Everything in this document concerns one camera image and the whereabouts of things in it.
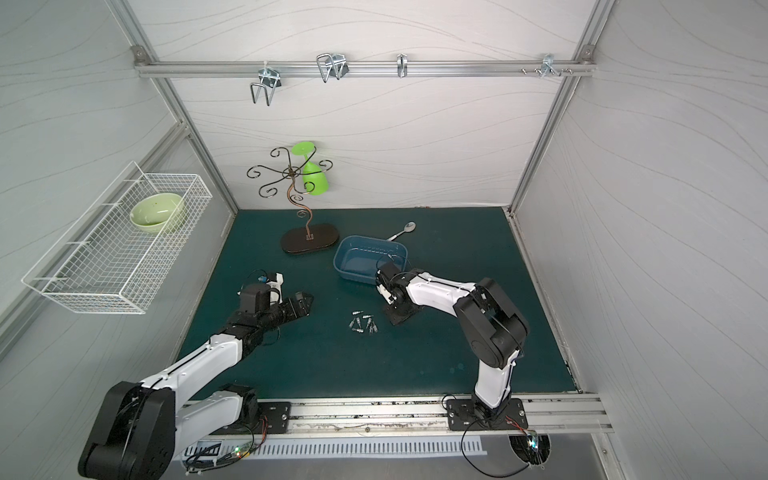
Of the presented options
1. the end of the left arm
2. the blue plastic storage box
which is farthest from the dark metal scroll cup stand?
the end of the left arm

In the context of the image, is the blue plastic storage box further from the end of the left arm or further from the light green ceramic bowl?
the light green ceramic bowl

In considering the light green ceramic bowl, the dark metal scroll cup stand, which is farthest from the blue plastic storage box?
the light green ceramic bowl

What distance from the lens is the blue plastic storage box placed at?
100 cm

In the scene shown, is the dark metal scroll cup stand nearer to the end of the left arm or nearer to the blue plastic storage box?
the blue plastic storage box

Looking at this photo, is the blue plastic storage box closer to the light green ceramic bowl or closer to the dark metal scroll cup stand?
the dark metal scroll cup stand
